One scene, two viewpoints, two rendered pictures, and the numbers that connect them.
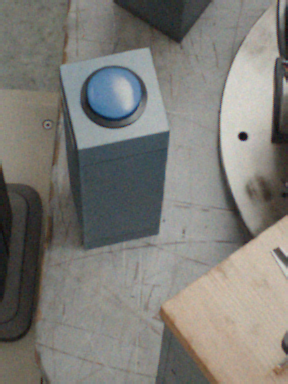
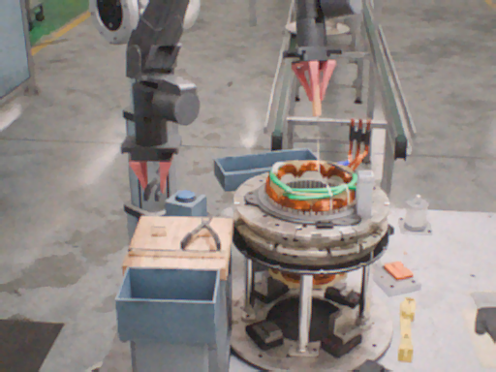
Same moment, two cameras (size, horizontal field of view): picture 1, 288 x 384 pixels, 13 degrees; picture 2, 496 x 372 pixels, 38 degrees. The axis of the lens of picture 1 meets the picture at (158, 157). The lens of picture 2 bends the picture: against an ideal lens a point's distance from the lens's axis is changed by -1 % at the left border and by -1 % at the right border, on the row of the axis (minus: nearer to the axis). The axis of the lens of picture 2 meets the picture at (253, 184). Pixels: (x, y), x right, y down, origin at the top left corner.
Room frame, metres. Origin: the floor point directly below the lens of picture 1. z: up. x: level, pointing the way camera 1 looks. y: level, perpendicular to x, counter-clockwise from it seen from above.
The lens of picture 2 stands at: (-0.58, -1.08, 1.74)
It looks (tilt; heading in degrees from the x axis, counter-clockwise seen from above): 25 degrees down; 43
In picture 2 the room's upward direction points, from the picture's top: straight up
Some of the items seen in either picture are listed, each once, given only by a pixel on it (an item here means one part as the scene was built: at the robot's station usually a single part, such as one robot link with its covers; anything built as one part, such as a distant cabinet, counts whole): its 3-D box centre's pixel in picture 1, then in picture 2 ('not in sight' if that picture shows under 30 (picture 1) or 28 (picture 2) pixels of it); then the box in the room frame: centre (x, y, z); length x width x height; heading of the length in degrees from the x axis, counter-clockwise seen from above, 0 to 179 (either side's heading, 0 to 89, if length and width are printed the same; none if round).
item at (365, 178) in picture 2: not in sight; (364, 194); (0.50, -0.37, 1.14); 0.03 x 0.03 x 0.09; 45
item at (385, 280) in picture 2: not in sight; (392, 276); (0.77, -0.29, 0.79); 0.12 x 0.09 x 0.02; 63
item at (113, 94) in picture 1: (114, 93); (185, 195); (0.39, 0.04, 1.04); 0.04 x 0.04 x 0.01
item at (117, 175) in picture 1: (114, 158); (187, 246); (0.39, 0.04, 0.91); 0.07 x 0.07 x 0.25; 18
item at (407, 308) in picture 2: not in sight; (407, 325); (0.62, -0.43, 0.80); 0.22 x 0.04 x 0.03; 32
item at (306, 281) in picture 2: not in sight; (304, 310); (0.38, -0.33, 0.91); 0.02 x 0.02 x 0.21
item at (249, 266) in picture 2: not in sight; (249, 273); (0.40, -0.15, 0.91); 0.02 x 0.02 x 0.21
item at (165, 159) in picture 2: not in sight; (154, 169); (0.17, -0.13, 1.22); 0.07 x 0.07 x 0.09; 42
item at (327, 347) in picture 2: not in sight; (341, 341); (0.45, -0.37, 0.81); 0.08 x 0.05 x 0.02; 177
